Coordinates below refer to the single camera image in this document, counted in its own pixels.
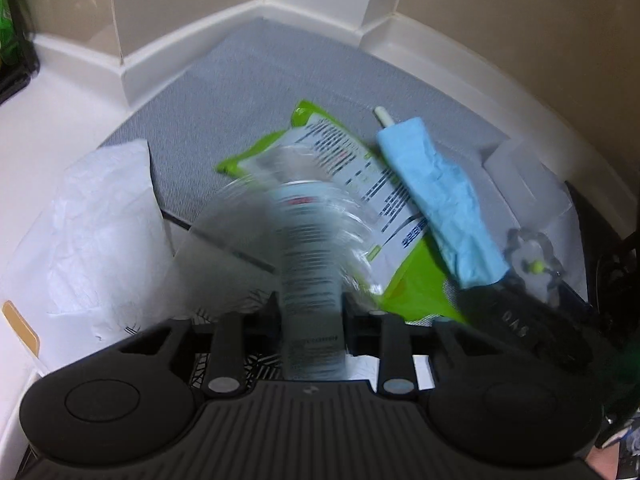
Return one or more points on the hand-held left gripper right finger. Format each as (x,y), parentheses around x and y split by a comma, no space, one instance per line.
(352,317)

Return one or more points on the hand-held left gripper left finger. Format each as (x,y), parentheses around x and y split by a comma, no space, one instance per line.
(267,317)

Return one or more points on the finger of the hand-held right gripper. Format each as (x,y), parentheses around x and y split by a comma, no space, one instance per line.
(475,302)

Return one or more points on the clear plastic bottle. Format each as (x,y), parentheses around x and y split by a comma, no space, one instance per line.
(310,260)

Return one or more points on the blue paper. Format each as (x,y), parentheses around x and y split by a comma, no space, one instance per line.
(440,195)

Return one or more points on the green snack packet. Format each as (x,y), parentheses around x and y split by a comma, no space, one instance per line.
(350,160)

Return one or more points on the person's right forearm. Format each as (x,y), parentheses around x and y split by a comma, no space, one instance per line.
(602,467)

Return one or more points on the clear plastic packaging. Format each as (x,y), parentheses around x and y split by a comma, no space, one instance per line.
(530,255)

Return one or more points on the white crumpled paper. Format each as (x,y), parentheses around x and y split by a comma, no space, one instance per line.
(100,220)

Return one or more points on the white stick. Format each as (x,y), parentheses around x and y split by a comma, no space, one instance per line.
(384,116)

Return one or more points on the tan card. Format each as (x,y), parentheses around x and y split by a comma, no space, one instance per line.
(20,327)

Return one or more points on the grey mat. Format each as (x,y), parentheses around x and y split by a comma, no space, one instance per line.
(280,70)

